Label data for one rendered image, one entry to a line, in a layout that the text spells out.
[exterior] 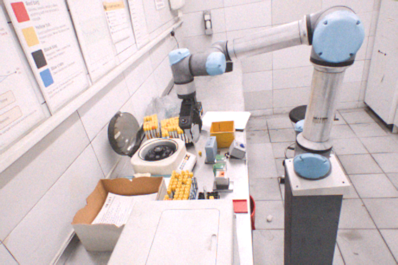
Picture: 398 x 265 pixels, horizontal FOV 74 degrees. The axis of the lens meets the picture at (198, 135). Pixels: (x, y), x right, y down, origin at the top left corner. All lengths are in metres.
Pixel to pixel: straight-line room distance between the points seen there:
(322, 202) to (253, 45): 0.70
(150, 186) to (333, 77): 0.78
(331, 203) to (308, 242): 0.25
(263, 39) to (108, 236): 0.86
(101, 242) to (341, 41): 0.99
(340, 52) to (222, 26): 2.62
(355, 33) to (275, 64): 2.70
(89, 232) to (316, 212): 0.91
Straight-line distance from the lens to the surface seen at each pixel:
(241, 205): 1.12
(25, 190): 1.00
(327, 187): 1.16
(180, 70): 0.94
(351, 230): 2.28
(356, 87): 3.83
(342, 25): 0.80
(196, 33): 3.39
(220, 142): 1.44
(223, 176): 1.14
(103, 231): 1.03
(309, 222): 1.32
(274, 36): 0.96
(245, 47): 0.98
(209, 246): 0.63
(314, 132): 0.93
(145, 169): 1.27
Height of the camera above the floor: 1.67
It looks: 29 degrees down
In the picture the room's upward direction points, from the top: 10 degrees counter-clockwise
